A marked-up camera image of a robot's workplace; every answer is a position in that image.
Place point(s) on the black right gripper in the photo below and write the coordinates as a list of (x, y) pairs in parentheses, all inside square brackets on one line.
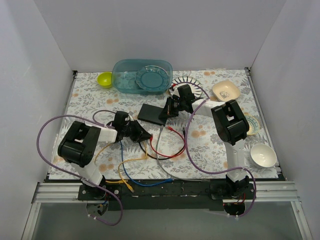
[(169, 108)]

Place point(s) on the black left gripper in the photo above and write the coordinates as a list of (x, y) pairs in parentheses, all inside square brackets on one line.
[(136, 129)]

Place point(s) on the black network switch box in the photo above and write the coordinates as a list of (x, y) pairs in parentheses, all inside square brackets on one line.
[(150, 114)]

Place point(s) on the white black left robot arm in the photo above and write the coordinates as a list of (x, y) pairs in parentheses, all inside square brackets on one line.
[(79, 144)]

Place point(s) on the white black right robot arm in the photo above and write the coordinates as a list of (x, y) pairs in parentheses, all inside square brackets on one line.
[(231, 126)]

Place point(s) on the white black striped plate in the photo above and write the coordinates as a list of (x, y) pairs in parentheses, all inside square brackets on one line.
[(194, 84)]

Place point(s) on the clear glass plate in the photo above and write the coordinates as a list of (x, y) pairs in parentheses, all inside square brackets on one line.
[(152, 78)]

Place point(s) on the teal plastic tub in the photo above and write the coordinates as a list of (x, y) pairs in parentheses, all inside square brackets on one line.
[(124, 75)]

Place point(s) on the cream square bowl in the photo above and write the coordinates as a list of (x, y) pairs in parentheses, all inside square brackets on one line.
[(225, 90)]

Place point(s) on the lime green bowl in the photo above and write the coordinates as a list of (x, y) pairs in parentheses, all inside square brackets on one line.
[(104, 80)]

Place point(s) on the green patterned small bowl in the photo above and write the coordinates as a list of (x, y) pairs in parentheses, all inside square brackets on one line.
[(253, 123)]

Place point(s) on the white round bowl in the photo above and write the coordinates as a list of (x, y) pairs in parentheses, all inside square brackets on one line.
[(263, 156)]

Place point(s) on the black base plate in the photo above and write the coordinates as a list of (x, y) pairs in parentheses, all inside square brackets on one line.
[(113, 203)]

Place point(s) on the aluminium front rail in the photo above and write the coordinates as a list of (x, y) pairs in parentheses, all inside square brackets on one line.
[(266, 191)]

